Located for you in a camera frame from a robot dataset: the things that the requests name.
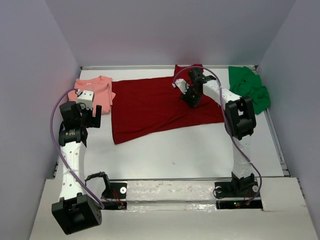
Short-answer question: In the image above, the folded pink t shirt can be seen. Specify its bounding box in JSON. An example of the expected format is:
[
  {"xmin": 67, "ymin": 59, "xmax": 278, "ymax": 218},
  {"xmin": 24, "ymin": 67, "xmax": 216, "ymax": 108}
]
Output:
[{"xmin": 66, "ymin": 75, "xmax": 117, "ymax": 120}]

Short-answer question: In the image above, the crumpled green t shirt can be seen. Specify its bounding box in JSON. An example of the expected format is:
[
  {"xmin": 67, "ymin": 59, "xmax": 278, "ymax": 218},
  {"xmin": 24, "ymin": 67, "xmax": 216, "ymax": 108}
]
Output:
[{"xmin": 228, "ymin": 66, "xmax": 271, "ymax": 115}]

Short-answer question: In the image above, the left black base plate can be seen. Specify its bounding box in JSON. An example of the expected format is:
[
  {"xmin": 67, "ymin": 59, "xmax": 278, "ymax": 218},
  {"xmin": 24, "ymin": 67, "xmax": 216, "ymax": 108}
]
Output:
[{"xmin": 101, "ymin": 180, "xmax": 128, "ymax": 211}]

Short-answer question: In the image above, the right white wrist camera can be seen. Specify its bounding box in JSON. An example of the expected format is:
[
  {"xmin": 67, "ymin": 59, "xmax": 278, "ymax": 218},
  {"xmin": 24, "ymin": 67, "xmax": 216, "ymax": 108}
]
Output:
[{"xmin": 172, "ymin": 78, "xmax": 190, "ymax": 95}]

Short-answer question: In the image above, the dark red t shirt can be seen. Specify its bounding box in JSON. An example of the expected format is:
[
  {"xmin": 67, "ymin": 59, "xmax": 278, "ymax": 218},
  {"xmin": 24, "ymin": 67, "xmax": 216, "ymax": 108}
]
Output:
[{"xmin": 111, "ymin": 76, "xmax": 224, "ymax": 145}]

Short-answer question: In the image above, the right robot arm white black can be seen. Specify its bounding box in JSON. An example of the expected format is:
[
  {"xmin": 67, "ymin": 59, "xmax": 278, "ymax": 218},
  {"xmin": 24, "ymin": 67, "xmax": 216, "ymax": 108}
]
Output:
[{"xmin": 172, "ymin": 67, "xmax": 261, "ymax": 199}]

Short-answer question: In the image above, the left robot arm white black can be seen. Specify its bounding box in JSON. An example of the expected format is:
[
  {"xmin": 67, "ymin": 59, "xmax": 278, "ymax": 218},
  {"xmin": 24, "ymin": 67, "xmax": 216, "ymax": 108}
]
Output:
[{"xmin": 51, "ymin": 101, "xmax": 110, "ymax": 235}]

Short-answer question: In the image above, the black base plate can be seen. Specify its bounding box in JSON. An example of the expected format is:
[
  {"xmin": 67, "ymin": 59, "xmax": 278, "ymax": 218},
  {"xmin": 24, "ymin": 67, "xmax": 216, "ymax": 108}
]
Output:
[
  {"xmin": 101, "ymin": 180, "xmax": 128, "ymax": 211},
  {"xmin": 212, "ymin": 180, "xmax": 263, "ymax": 210}
]

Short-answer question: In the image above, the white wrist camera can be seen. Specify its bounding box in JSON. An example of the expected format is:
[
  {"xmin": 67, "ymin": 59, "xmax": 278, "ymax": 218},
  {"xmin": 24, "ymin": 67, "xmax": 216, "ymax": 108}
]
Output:
[
  {"xmin": 76, "ymin": 89, "xmax": 95, "ymax": 111},
  {"xmin": 172, "ymin": 78, "xmax": 190, "ymax": 95}
]

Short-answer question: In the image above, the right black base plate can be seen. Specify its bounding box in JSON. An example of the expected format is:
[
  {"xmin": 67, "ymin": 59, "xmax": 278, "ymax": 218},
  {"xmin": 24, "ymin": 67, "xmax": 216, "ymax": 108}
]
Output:
[{"xmin": 212, "ymin": 180, "xmax": 263, "ymax": 210}]

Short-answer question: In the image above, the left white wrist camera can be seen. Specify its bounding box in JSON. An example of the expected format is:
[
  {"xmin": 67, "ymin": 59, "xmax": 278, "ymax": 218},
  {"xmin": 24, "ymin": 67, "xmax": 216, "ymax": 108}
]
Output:
[{"xmin": 76, "ymin": 89, "xmax": 95, "ymax": 111}]

